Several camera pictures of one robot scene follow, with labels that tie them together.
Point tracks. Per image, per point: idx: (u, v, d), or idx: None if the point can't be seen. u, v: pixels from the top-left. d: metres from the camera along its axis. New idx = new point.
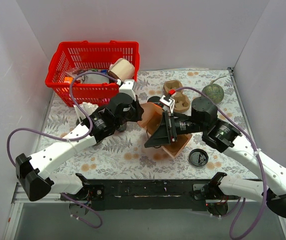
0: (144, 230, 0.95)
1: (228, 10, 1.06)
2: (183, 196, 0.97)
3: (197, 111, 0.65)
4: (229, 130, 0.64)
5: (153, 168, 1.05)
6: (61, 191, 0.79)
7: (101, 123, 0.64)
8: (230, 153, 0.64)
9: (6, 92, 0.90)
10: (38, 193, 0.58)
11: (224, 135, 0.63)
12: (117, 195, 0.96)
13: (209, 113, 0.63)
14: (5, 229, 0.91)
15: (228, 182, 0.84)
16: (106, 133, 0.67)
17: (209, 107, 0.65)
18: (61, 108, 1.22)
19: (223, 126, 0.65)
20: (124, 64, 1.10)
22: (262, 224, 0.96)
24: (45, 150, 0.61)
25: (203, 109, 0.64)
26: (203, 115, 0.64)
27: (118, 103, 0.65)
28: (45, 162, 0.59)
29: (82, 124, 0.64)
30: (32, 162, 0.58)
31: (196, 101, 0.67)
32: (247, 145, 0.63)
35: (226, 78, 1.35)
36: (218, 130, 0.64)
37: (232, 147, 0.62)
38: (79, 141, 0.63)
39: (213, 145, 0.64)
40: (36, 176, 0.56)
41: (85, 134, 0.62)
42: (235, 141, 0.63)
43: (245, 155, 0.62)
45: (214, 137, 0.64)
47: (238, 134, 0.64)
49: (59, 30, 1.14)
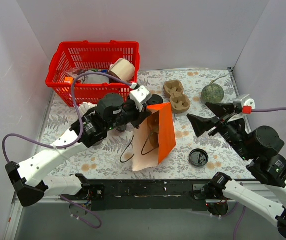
0: (144, 230, 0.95)
1: (228, 10, 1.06)
2: (183, 196, 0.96)
3: (260, 145, 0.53)
4: (284, 167, 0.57)
5: (153, 168, 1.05)
6: (57, 192, 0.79)
7: (90, 128, 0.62)
8: (276, 189, 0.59)
9: (6, 92, 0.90)
10: (28, 200, 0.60)
11: (279, 172, 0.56)
12: (117, 195, 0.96)
13: (276, 151, 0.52)
14: (5, 229, 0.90)
15: (236, 190, 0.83)
16: (98, 138, 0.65)
17: (276, 143, 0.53)
18: (61, 108, 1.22)
19: (278, 162, 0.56)
20: (124, 64, 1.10)
22: (262, 224, 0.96)
24: (32, 158, 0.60)
25: (269, 145, 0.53)
26: (267, 151, 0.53)
27: (107, 107, 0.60)
28: (32, 171, 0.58)
29: (70, 130, 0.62)
30: (19, 170, 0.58)
31: (259, 131, 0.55)
32: None
35: (226, 78, 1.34)
36: (271, 164, 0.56)
37: (284, 187, 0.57)
38: (67, 148, 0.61)
39: (263, 179, 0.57)
40: (23, 186, 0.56)
41: (73, 141, 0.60)
42: None
43: None
45: (267, 173, 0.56)
47: None
49: (59, 30, 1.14)
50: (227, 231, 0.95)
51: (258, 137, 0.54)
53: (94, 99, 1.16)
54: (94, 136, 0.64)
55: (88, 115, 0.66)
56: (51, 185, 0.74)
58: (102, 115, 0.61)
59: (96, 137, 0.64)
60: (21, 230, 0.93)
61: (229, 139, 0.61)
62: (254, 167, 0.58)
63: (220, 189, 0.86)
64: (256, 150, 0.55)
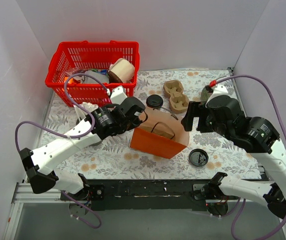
0: (144, 230, 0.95)
1: (228, 10, 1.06)
2: (183, 196, 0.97)
3: (215, 109, 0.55)
4: (270, 132, 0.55)
5: (153, 168, 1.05)
6: (64, 185, 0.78)
7: (106, 120, 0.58)
8: (263, 157, 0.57)
9: (6, 92, 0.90)
10: (41, 185, 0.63)
11: (264, 137, 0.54)
12: (117, 195, 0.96)
13: (230, 108, 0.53)
14: (5, 229, 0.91)
15: (229, 182, 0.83)
16: (110, 132, 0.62)
17: (229, 102, 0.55)
18: (61, 108, 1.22)
19: (262, 125, 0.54)
20: (124, 64, 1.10)
22: (262, 224, 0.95)
24: (47, 146, 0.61)
25: (221, 105, 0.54)
26: (222, 111, 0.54)
27: (134, 104, 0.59)
28: (45, 159, 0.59)
29: (85, 120, 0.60)
30: (33, 157, 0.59)
31: (213, 99, 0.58)
32: (282, 153, 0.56)
35: (226, 79, 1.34)
36: (254, 127, 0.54)
37: (270, 153, 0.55)
38: (81, 139, 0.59)
39: (247, 145, 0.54)
40: (36, 173, 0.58)
41: (87, 131, 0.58)
42: (273, 146, 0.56)
43: (279, 164, 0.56)
45: (249, 136, 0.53)
47: (277, 137, 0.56)
49: (59, 29, 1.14)
50: (227, 231, 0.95)
51: (210, 105, 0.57)
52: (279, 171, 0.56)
53: (94, 99, 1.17)
54: (108, 129, 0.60)
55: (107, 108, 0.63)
56: (61, 176, 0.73)
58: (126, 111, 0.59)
59: (110, 130, 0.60)
60: (21, 229, 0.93)
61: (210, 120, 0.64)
62: (230, 135, 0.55)
63: (218, 185, 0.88)
64: (221, 118, 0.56)
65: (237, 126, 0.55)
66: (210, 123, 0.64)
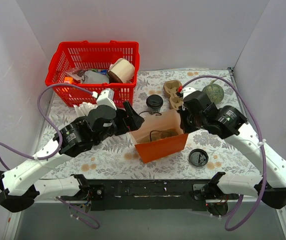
0: (144, 231, 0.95)
1: (228, 10, 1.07)
2: (183, 196, 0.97)
3: (187, 102, 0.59)
4: (236, 116, 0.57)
5: (153, 168, 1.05)
6: (53, 195, 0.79)
7: (74, 137, 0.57)
8: (233, 141, 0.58)
9: (6, 92, 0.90)
10: (18, 206, 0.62)
11: (230, 121, 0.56)
12: (117, 195, 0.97)
13: (199, 99, 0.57)
14: (5, 229, 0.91)
15: (226, 179, 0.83)
16: (82, 149, 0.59)
17: (199, 95, 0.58)
18: (61, 108, 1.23)
19: (228, 111, 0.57)
20: (125, 64, 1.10)
22: (262, 224, 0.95)
24: (17, 168, 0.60)
25: (192, 98, 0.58)
26: (193, 104, 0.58)
27: (98, 117, 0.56)
28: (15, 182, 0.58)
29: (53, 140, 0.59)
30: (4, 180, 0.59)
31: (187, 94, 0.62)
32: (252, 135, 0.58)
35: (227, 78, 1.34)
36: (223, 115, 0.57)
37: (238, 134, 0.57)
38: (49, 160, 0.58)
39: (217, 131, 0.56)
40: (6, 197, 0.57)
41: (54, 151, 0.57)
42: (241, 129, 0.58)
43: (249, 145, 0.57)
45: (218, 122, 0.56)
47: (244, 121, 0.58)
49: (59, 29, 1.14)
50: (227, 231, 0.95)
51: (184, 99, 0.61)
52: (251, 151, 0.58)
53: (93, 99, 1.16)
54: (78, 147, 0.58)
55: (76, 122, 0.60)
56: (43, 190, 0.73)
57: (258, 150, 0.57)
58: (93, 126, 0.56)
59: (81, 148, 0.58)
60: (21, 229, 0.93)
61: (190, 118, 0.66)
62: (203, 124, 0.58)
63: (217, 185, 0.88)
64: (194, 110, 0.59)
65: (208, 114, 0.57)
66: (190, 121, 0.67)
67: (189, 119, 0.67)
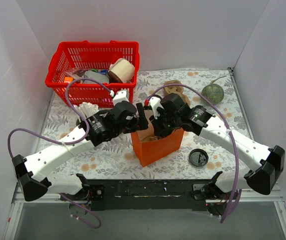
0: (144, 230, 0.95)
1: (228, 10, 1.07)
2: (183, 196, 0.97)
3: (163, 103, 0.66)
4: (204, 112, 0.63)
5: (153, 168, 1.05)
6: (59, 191, 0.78)
7: (99, 127, 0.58)
8: (206, 134, 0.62)
9: (6, 92, 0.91)
10: (33, 194, 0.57)
11: (199, 117, 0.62)
12: (117, 195, 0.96)
13: (173, 101, 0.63)
14: (5, 229, 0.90)
15: (221, 178, 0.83)
16: (104, 139, 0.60)
17: (173, 96, 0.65)
18: (61, 108, 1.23)
19: (197, 109, 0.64)
20: (125, 64, 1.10)
22: (262, 224, 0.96)
24: (40, 153, 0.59)
25: (167, 99, 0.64)
26: (169, 105, 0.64)
27: (124, 110, 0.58)
28: (39, 165, 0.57)
29: (79, 127, 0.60)
30: (27, 164, 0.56)
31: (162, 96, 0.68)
32: (220, 125, 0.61)
35: (226, 78, 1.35)
36: (193, 113, 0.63)
37: (206, 127, 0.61)
38: (75, 145, 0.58)
39: (190, 129, 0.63)
40: (30, 179, 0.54)
41: (81, 137, 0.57)
42: (209, 121, 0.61)
43: (219, 133, 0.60)
45: (190, 120, 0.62)
47: (212, 115, 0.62)
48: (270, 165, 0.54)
49: (59, 29, 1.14)
50: (227, 231, 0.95)
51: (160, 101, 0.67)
52: (222, 139, 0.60)
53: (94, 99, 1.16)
54: (101, 136, 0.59)
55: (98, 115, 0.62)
56: (54, 181, 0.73)
57: (228, 136, 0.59)
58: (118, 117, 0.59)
59: (104, 137, 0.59)
60: (21, 229, 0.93)
61: (167, 122, 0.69)
62: (178, 122, 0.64)
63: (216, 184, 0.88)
64: (171, 110, 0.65)
65: (181, 114, 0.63)
66: (168, 125, 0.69)
67: (166, 124, 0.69)
